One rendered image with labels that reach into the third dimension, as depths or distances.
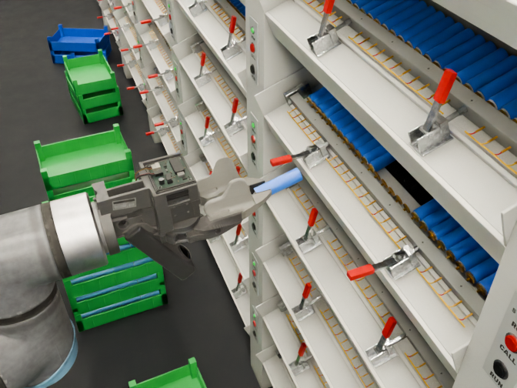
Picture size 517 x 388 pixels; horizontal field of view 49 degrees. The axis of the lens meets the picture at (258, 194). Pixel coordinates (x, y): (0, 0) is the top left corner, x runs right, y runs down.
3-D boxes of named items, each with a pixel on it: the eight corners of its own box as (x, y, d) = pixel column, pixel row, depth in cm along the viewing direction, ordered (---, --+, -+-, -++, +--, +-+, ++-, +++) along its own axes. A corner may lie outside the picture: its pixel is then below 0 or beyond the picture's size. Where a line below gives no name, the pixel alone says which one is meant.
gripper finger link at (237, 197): (278, 175, 67) (202, 193, 65) (278, 212, 71) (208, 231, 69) (269, 161, 70) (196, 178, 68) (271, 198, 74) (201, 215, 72)
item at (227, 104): (255, 185, 131) (231, 143, 122) (185, 71, 175) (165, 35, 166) (330, 141, 132) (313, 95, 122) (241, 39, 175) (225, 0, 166)
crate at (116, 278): (68, 299, 174) (63, 282, 169) (58, 257, 188) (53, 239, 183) (163, 271, 183) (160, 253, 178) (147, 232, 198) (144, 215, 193)
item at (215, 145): (255, 246, 144) (234, 213, 134) (190, 127, 188) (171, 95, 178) (324, 206, 144) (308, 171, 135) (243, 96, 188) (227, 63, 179)
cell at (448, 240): (488, 229, 75) (446, 253, 75) (479, 220, 76) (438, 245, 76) (487, 220, 74) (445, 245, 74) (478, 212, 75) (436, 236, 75)
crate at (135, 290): (74, 316, 179) (68, 299, 174) (64, 273, 193) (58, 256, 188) (165, 288, 188) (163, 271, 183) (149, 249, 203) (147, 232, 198)
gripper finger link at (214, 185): (264, 153, 71) (195, 175, 68) (265, 189, 75) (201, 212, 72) (252, 141, 73) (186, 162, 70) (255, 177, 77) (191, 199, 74)
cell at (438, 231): (478, 219, 76) (437, 243, 76) (469, 211, 78) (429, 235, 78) (477, 211, 75) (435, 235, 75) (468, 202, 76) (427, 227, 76)
